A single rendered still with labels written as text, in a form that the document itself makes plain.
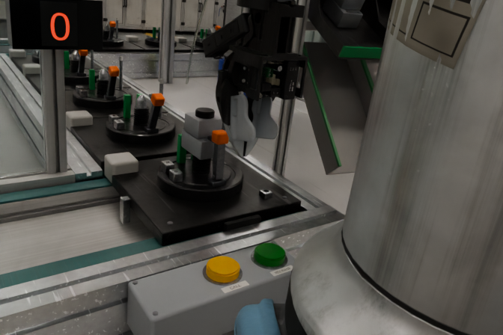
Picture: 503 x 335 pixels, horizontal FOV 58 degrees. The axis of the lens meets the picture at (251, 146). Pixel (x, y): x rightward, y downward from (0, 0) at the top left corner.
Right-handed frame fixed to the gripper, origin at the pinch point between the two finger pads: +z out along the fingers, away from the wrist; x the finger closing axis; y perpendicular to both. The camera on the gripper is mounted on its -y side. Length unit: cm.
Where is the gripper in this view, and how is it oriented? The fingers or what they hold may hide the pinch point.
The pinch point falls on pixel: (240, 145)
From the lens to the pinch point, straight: 63.6
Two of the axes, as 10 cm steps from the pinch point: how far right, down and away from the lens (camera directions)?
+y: 5.7, 3.4, -7.5
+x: 8.2, -1.1, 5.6
